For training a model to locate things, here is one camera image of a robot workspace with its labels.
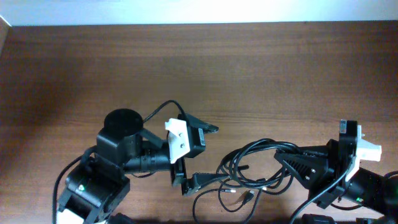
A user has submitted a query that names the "thin black micro-USB cable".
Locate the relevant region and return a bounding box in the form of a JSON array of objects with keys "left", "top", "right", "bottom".
[{"left": 192, "top": 164, "right": 268, "bottom": 224}]

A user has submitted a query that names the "thick black USB cable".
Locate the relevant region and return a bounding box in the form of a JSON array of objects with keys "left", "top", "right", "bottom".
[{"left": 216, "top": 138, "right": 296, "bottom": 196}]

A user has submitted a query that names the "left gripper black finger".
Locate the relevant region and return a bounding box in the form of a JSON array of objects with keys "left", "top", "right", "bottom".
[
  {"left": 187, "top": 114, "right": 219, "bottom": 133},
  {"left": 189, "top": 173, "right": 229, "bottom": 194}
]

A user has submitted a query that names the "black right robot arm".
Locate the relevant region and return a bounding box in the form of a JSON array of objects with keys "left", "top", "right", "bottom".
[{"left": 274, "top": 139, "right": 397, "bottom": 223}]

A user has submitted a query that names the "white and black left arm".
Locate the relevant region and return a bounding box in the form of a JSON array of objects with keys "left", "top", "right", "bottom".
[{"left": 52, "top": 108, "right": 227, "bottom": 223}]

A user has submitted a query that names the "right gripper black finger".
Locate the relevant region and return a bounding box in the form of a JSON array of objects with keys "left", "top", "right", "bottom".
[
  {"left": 274, "top": 152, "right": 329, "bottom": 189},
  {"left": 296, "top": 145, "right": 329, "bottom": 157}
]

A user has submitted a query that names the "right camera black cable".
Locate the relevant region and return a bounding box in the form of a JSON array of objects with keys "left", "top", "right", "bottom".
[{"left": 287, "top": 161, "right": 355, "bottom": 224}]

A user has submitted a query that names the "camera black cable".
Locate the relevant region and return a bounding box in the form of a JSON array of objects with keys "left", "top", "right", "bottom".
[
  {"left": 52, "top": 99, "right": 187, "bottom": 224},
  {"left": 287, "top": 161, "right": 355, "bottom": 224}
]

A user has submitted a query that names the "left camera black cable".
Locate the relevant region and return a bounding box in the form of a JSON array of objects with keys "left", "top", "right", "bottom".
[{"left": 52, "top": 99, "right": 187, "bottom": 224}]

